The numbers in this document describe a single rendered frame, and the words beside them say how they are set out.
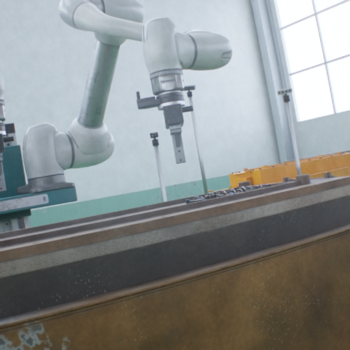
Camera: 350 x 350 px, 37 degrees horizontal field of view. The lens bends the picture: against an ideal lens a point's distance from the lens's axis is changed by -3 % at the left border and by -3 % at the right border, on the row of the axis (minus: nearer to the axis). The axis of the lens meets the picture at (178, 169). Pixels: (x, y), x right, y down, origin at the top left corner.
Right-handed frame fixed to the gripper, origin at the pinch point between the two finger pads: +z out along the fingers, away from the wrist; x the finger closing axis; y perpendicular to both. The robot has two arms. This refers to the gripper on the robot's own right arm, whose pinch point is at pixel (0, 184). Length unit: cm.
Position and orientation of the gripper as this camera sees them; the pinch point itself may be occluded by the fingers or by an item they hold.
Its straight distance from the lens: 152.1
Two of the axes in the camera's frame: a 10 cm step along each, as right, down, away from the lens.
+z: 1.7, 9.9, 0.0
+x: -3.6, 0.6, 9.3
